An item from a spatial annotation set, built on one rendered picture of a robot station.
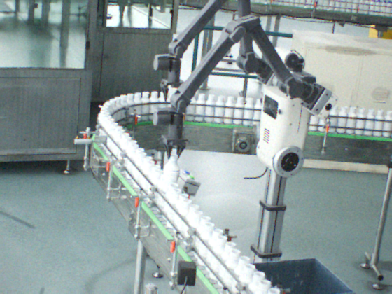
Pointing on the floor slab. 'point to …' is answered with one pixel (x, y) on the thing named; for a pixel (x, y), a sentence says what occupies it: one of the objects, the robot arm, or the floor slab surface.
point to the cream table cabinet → (348, 78)
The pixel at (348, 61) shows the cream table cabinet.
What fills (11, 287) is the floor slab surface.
